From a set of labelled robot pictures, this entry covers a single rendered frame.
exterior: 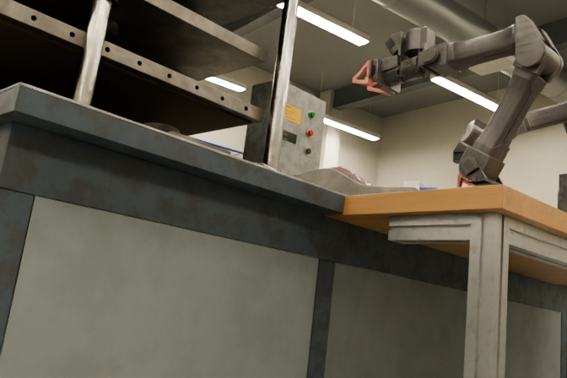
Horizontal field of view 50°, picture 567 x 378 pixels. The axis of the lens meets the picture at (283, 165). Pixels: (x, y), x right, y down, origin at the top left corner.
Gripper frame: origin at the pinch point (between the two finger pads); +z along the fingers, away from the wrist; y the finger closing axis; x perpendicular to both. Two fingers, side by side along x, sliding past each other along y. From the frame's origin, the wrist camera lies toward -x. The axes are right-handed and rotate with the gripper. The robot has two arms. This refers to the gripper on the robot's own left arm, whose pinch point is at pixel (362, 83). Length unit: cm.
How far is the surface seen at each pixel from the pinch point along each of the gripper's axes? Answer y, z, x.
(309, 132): -50, 72, -13
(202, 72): -12, 100, -33
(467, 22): -396, 208, -260
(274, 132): -21, 60, -2
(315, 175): 19.9, -4.9, 31.6
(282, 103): -22, 59, -14
